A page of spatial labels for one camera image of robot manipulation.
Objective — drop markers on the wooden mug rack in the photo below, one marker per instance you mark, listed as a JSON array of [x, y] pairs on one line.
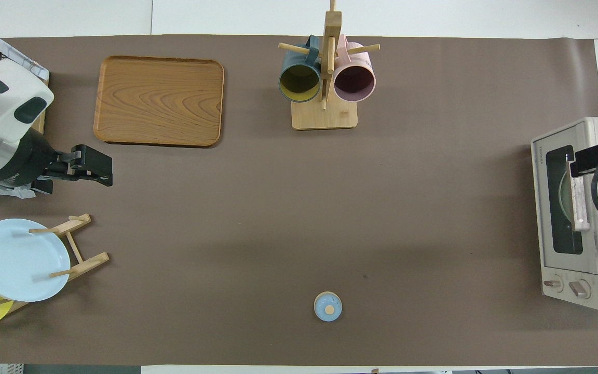
[[325, 119]]

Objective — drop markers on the dark teal mug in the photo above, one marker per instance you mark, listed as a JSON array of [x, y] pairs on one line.
[[299, 85]]

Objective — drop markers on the light blue plate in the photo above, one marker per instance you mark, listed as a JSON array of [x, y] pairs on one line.
[[13, 265]]

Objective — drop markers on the pale green plate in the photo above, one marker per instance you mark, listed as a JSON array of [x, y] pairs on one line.
[[565, 200]]

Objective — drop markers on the white crumpled cloth piece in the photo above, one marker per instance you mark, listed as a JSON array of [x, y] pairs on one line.
[[3, 193]]

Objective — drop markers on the white checkered cloth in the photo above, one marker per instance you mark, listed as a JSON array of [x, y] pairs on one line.
[[34, 67]]

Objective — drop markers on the brown table mat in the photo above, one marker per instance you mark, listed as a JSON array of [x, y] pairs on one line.
[[330, 208]]

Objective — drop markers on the white slotted crate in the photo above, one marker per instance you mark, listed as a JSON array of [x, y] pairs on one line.
[[3, 370]]

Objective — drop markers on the wooden serving tray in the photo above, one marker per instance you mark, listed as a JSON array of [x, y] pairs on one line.
[[159, 104]]

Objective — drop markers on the wooden plate rack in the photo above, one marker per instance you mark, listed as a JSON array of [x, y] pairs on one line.
[[89, 262]]

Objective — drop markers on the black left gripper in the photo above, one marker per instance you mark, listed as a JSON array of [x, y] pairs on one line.
[[29, 158]]

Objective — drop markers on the pink mug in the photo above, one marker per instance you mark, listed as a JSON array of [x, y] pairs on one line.
[[355, 83]]

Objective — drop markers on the beige toaster oven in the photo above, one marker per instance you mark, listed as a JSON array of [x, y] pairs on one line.
[[540, 208]]

